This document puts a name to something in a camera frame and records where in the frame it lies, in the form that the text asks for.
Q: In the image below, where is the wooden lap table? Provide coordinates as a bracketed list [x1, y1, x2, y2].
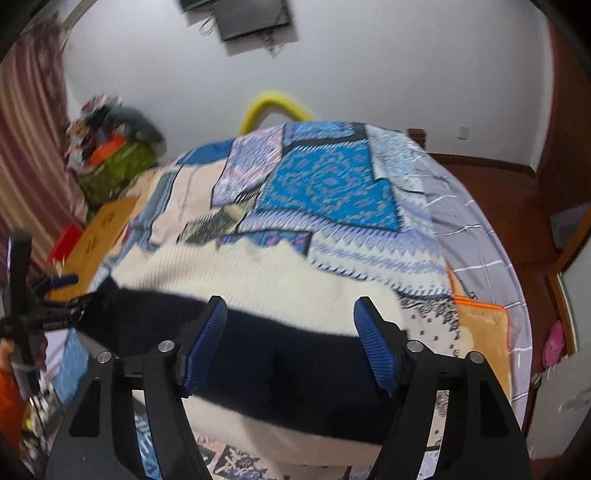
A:
[48, 196, 141, 301]

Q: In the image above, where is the wall mounted television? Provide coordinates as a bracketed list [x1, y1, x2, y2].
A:
[215, 0, 293, 43]

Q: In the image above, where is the wood framed white panel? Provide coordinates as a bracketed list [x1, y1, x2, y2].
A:
[545, 240, 591, 356]

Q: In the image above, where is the blue patchwork print blanket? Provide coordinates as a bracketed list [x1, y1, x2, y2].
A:
[46, 121, 462, 480]

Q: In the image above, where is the grey striped bed sheet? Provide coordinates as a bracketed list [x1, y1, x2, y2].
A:
[402, 134, 534, 430]

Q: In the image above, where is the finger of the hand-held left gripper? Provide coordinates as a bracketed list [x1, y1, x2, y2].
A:
[44, 294, 95, 332]
[33, 273, 80, 298]

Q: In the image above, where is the green patterned bag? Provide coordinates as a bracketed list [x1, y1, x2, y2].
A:
[78, 141, 158, 208]

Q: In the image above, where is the white board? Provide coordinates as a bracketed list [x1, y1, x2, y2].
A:
[526, 351, 591, 460]

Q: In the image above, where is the yellow foam hoop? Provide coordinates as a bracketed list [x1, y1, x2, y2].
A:
[239, 91, 315, 136]

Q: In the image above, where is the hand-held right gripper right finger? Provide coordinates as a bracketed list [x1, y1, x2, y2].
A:
[353, 296, 532, 480]

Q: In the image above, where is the pile of small clutter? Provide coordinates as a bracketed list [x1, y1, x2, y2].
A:
[65, 95, 123, 171]

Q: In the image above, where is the peach cushion with orange zipper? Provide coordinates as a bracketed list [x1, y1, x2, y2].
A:
[450, 277, 511, 398]

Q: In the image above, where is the pink slipper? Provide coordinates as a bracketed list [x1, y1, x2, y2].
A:
[541, 320, 567, 368]

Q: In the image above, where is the striped brown curtain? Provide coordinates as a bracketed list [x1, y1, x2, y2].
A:
[0, 25, 88, 287]

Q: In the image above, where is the grey cloth bundle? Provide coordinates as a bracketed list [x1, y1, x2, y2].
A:
[108, 106, 167, 153]

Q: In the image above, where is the red box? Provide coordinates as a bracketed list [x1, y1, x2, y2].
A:
[48, 224, 84, 266]

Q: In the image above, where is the brown wooden door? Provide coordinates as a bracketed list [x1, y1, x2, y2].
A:
[538, 18, 591, 185]

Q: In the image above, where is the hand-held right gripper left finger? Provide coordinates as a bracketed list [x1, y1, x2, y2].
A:
[44, 295, 229, 480]

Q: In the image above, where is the orange box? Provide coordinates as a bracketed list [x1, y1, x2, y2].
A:
[90, 137, 127, 167]

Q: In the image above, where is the cream and navy sweater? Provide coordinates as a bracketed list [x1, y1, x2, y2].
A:
[76, 242, 455, 464]

